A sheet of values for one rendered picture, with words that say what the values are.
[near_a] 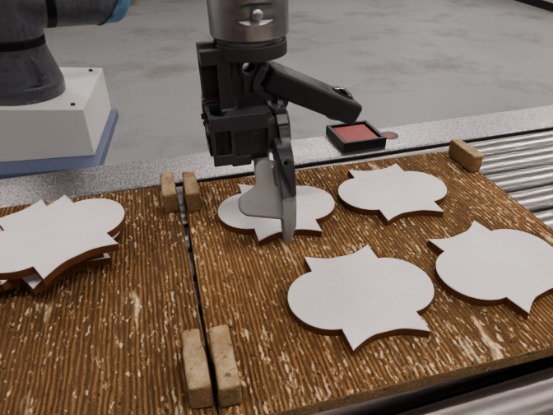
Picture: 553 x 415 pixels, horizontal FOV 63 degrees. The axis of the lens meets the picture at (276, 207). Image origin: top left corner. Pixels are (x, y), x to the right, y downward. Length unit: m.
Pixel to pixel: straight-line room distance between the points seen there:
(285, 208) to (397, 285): 0.13
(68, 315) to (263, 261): 0.19
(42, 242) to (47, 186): 0.23
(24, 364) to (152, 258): 0.15
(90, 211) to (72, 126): 0.36
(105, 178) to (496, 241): 0.52
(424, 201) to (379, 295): 0.18
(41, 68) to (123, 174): 0.28
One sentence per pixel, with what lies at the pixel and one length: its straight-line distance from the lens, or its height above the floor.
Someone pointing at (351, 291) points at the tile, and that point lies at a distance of 0.44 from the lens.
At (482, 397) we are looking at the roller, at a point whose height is 0.92.
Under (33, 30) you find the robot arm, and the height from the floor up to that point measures 1.08.
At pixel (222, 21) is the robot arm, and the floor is 1.16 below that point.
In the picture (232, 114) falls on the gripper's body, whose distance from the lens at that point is 0.45.
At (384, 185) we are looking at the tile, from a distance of 0.61.
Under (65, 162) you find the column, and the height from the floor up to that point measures 0.87.
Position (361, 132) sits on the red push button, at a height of 0.93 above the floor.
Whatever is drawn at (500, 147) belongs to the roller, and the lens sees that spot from 0.84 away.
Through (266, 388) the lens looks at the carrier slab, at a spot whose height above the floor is 0.94.
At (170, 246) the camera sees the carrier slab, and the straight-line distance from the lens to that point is 0.52.
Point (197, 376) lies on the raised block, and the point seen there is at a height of 0.96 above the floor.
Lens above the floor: 1.25
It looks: 34 degrees down
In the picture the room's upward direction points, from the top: straight up
